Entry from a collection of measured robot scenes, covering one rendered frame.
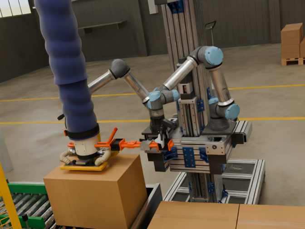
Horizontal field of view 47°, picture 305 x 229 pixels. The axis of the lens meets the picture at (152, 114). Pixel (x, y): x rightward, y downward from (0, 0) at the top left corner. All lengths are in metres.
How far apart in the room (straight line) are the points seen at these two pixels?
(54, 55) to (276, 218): 1.78
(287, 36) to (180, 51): 6.46
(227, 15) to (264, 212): 10.58
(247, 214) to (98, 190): 1.03
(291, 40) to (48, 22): 7.35
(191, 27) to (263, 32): 9.97
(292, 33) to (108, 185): 7.27
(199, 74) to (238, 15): 9.98
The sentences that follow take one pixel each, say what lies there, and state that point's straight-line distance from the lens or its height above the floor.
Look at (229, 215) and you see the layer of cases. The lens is 2.56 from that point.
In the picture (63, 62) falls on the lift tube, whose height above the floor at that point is 1.74.
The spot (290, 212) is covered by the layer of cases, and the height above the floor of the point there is 0.54.
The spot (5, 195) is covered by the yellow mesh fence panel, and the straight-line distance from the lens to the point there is 2.56.
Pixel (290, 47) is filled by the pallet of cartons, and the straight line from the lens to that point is 9.08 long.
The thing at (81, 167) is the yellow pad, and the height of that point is 1.01.
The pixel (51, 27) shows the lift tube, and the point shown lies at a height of 1.96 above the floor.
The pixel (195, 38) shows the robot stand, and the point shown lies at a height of 1.70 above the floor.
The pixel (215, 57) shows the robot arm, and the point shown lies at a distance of 2.32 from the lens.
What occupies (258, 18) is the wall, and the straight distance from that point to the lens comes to 12.57.
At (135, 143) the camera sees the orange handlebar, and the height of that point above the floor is 1.12.
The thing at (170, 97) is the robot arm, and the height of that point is 1.42.
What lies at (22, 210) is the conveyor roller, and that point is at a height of 0.54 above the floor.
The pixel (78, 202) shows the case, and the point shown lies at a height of 0.76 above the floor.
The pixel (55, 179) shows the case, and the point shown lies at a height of 0.94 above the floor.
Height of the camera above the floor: 2.02
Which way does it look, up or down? 18 degrees down
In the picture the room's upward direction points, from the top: 10 degrees counter-clockwise
